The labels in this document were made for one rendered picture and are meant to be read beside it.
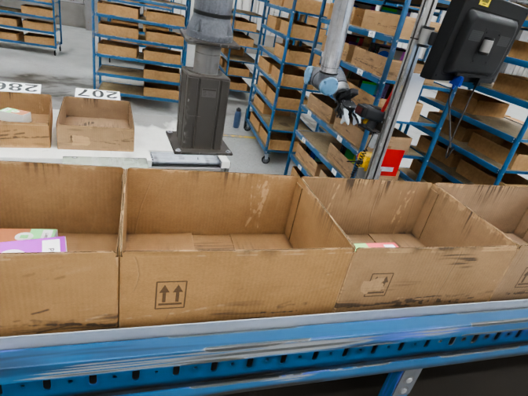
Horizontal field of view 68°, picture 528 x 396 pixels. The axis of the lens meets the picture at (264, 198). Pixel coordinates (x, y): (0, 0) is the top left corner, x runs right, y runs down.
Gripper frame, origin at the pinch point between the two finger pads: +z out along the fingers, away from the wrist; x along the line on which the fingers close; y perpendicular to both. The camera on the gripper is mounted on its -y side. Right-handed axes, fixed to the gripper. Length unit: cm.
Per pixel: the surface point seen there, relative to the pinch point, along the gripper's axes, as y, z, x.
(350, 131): 32.0, -23.2, -22.0
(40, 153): 12, 20, 132
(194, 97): -3, -3, 76
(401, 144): 23, -9, -46
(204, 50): -16, -16, 73
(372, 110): -22.9, 14.7, 8.1
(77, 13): 497, -726, 225
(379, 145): -12.7, 24.2, 2.0
